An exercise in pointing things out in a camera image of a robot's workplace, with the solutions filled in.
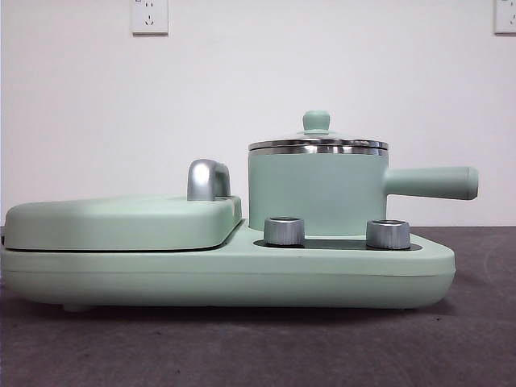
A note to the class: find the glass lid with green knob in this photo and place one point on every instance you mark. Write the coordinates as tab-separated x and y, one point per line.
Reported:
316	121

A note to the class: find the silver control knob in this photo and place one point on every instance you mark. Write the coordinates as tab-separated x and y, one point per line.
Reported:
284	231
387	234

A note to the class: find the black control panel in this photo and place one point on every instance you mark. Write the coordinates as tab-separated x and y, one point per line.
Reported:
334	244

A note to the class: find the mint green griddle cover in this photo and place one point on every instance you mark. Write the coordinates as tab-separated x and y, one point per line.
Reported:
121	221

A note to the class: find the mint green cooker base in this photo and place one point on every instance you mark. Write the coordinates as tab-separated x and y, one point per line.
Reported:
121	278

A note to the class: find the white wall socket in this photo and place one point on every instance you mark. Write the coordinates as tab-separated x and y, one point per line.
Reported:
149	16
506	16

